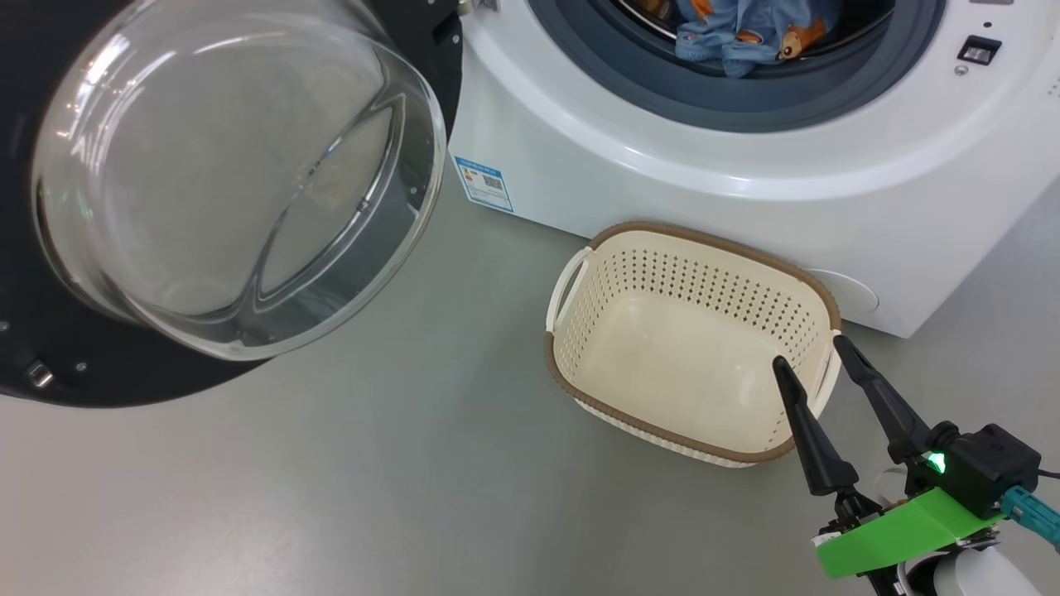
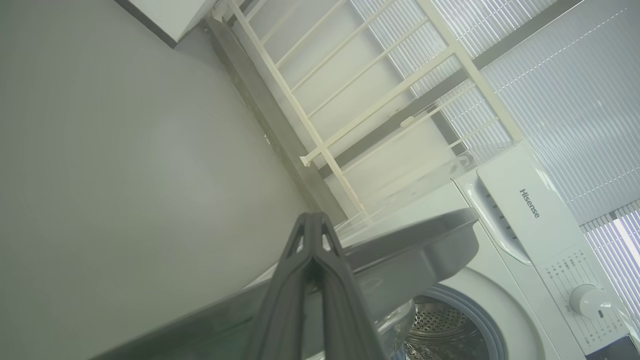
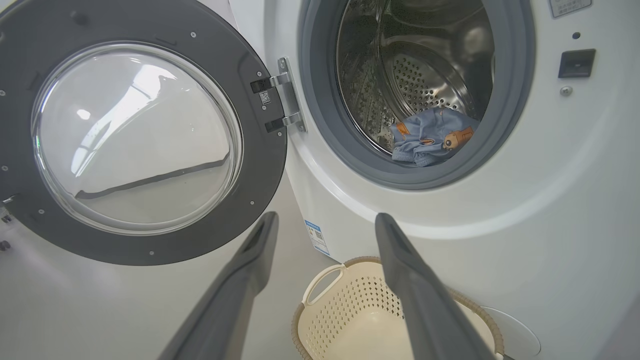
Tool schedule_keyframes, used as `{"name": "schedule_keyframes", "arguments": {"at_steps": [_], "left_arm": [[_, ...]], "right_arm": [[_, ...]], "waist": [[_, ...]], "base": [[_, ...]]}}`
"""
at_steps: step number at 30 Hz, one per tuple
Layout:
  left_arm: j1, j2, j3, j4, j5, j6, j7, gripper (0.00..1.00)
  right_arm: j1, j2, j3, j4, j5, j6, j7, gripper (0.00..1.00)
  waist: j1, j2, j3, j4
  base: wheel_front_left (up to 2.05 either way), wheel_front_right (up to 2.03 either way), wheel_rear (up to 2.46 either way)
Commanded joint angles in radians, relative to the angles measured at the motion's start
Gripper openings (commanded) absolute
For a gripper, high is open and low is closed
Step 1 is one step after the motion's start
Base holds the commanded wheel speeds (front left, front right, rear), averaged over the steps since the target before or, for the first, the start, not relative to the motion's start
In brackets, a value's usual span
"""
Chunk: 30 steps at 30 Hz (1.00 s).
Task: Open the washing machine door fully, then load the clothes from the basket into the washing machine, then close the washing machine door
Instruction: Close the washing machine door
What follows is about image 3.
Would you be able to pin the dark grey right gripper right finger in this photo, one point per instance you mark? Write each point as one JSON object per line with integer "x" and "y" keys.
{"x": 425, "y": 300}

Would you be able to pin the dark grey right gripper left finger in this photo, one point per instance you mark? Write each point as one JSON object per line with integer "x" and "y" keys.
{"x": 235, "y": 295}

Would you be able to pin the round black glass washer door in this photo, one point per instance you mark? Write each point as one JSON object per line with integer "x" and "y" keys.
{"x": 250, "y": 165}

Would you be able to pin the blue garment with orange prints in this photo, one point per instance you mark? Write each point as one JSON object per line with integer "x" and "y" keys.
{"x": 425, "y": 132}

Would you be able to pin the cream perforated plastic laundry basket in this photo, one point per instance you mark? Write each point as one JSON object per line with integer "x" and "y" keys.
{"x": 350, "y": 310}

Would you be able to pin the white front-load washing machine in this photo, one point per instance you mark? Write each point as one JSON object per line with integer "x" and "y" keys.
{"x": 525, "y": 175}

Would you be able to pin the silver metal door hinge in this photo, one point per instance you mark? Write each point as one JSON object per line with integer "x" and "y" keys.
{"x": 289, "y": 95}

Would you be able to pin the grey rubber door seal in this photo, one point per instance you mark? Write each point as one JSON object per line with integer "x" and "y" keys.
{"x": 320, "y": 100}

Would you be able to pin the black square door latch slot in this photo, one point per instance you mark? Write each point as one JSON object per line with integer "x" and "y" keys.
{"x": 576, "y": 63}

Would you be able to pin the blue white energy label sticker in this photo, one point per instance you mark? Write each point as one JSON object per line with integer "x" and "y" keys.
{"x": 316, "y": 237}

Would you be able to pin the round white filter cover flap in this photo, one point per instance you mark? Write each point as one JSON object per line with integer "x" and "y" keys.
{"x": 520, "y": 335}

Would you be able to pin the small QR code sticker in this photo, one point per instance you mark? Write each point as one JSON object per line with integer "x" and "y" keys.
{"x": 265, "y": 97}

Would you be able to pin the steel perforated washer drum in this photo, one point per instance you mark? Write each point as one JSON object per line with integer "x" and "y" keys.
{"x": 425, "y": 75}

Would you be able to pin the white printed info sticker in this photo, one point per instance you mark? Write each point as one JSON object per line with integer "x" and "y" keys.
{"x": 570, "y": 7}

